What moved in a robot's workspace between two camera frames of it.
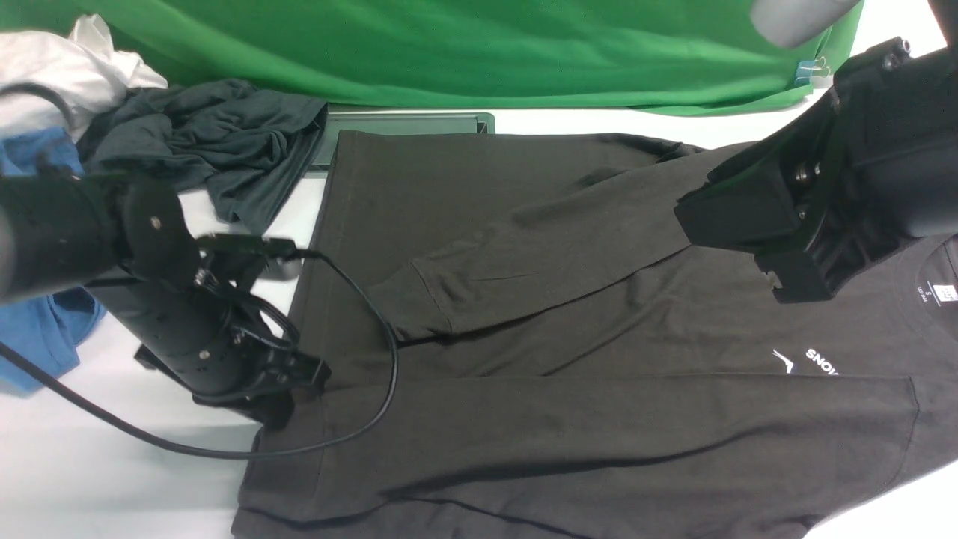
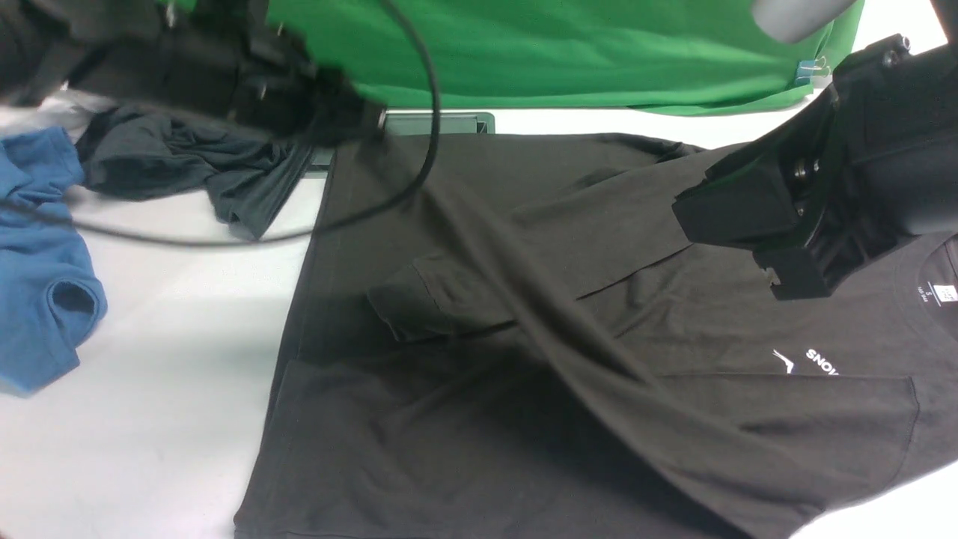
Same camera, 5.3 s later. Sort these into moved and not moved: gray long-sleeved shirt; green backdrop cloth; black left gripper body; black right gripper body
Moved: black left gripper body
Not moved: black right gripper body; green backdrop cloth; gray long-sleeved shirt
